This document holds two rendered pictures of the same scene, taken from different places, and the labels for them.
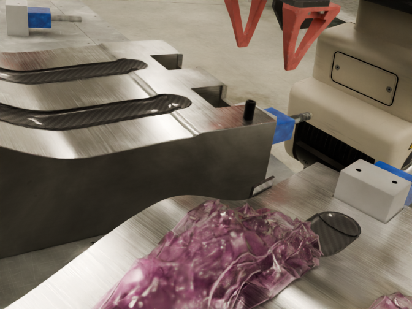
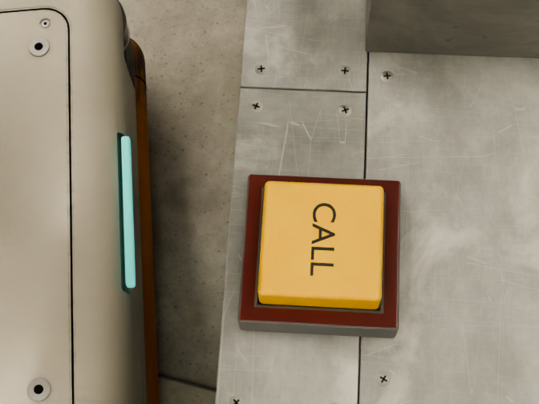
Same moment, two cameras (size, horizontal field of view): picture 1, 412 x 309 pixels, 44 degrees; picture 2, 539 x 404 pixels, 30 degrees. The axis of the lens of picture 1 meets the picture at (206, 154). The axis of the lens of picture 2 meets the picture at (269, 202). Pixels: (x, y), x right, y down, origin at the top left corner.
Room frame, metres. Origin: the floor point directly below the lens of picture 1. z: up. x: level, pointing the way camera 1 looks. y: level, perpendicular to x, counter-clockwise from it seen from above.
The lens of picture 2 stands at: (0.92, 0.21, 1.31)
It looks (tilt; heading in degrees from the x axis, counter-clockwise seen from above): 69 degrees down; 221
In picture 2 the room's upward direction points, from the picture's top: 5 degrees counter-clockwise
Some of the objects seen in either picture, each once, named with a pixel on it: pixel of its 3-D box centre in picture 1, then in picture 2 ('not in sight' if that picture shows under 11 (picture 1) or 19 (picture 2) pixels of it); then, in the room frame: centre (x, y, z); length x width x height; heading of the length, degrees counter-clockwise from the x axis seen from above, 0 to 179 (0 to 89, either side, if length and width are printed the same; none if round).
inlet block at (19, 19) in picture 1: (45, 18); not in sight; (0.92, 0.33, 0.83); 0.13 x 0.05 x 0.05; 111
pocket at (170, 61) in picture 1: (173, 75); not in sight; (0.59, 0.05, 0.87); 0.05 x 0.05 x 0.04; 33
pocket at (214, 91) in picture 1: (219, 111); not in sight; (0.49, -0.01, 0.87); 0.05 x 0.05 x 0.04; 33
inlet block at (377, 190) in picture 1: (390, 184); not in sight; (0.42, -0.18, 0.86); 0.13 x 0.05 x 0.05; 140
